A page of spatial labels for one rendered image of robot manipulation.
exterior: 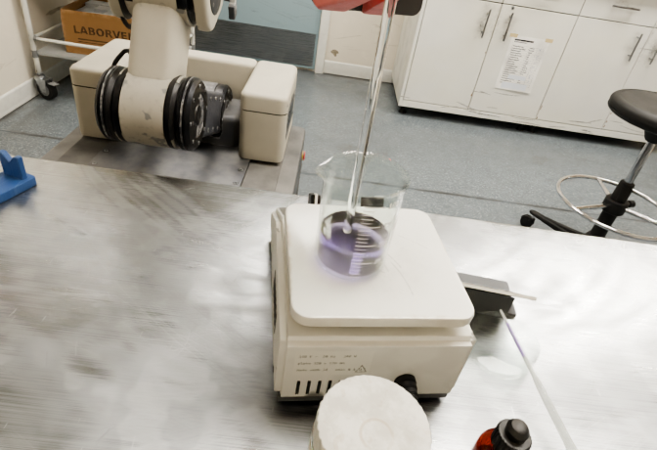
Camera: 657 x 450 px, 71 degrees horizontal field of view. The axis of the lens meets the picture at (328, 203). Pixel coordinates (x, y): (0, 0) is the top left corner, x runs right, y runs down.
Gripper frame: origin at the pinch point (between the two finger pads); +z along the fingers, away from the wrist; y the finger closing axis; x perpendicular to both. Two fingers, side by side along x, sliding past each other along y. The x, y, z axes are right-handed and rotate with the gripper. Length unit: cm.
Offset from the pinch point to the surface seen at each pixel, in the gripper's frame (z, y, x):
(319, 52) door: -283, 63, 89
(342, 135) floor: -188, 59, 103
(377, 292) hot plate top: 3.0, 1.7, 18.3
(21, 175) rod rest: -22.5, -27.3, 25.3
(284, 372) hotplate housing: 5.0, -4.3, 23.0
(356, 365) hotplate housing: 5.5, 0.3, 22.3
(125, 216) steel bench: -17.4, -17.0, 27.0
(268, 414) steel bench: 5.3, -5.1, 27.0
